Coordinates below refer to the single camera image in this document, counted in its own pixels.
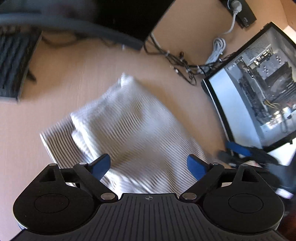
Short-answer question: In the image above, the white glass-panel PC case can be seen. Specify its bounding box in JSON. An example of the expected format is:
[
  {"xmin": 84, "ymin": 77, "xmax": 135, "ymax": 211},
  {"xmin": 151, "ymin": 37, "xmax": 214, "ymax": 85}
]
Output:
[{"xmin": 202, "ymin": 23, "xmax": 295, "ymax": 165}]

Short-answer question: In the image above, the black wall power strip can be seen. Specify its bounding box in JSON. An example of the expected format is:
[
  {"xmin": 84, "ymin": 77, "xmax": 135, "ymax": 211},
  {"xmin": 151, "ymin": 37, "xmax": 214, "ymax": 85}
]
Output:
[{"xmin": 220, "ymin": 0, "xmax": 257, "ymax": 28}]

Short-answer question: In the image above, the black mechanical keyboard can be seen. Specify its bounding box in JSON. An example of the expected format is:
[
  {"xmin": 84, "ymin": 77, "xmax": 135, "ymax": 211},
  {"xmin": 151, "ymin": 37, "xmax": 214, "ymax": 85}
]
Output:
[{"xmin": 1, "ymin": 29, "xmax": 41, "ymax": 101}]

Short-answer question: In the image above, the black cable bundle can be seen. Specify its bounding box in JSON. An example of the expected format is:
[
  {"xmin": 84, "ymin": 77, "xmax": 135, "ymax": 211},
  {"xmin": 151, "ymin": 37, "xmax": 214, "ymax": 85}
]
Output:
[{"xmin": 143, "ymin": 33, "xmax": 234, "ymax": 86}]

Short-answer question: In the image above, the white power cable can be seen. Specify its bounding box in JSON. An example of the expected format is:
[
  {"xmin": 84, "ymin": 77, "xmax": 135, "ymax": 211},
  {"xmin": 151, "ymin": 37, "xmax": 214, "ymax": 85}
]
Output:
[{"xmin": 204, "ymin": 1, "xmax": 242, "ymax": 67}]

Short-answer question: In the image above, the black curved monitor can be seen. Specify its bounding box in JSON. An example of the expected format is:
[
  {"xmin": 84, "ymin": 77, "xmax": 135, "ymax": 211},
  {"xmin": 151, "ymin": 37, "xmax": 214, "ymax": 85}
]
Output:
[{"xmin": 1, "ymin": 1, "xmax": 174, "ymax": 50}]

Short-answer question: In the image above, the striped beige long-sleeve shirt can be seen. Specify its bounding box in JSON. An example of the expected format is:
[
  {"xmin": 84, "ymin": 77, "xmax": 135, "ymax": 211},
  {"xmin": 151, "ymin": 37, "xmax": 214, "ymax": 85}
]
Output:
[{"xmin": 40, "ymin": 74, "xmax": 207, "ymax": 195}]

